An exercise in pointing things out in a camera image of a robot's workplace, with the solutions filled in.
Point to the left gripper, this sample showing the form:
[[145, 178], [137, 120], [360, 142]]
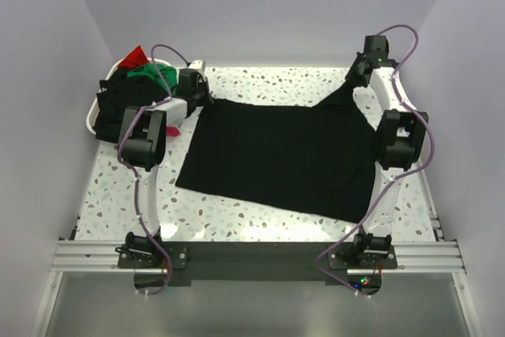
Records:
[[203, 83]]

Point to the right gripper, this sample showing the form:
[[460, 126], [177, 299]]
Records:
[[351, 79]]

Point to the black t-shirt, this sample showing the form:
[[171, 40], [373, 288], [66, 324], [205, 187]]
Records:
[[315, 160]]

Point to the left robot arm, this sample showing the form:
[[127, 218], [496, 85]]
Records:
[[142, 141]]

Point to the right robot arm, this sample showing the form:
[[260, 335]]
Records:
[[396, 143]]

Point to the green t-shirt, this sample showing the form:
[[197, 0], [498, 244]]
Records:
[[165, 76]]

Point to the pink t-shirt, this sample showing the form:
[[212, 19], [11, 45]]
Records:
[[172, 131]]

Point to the red t-shirt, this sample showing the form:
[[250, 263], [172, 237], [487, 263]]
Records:
[[134, 59]]

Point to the black clothes pile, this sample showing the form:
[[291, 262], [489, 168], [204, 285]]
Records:
[[119, 92]]

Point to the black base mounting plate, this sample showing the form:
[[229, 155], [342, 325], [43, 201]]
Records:
[[182, 263]]

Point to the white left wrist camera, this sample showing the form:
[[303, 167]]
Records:
[[198, 65]]

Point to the right side aluminium rail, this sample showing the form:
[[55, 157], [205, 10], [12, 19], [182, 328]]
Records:
[[406, 210]]

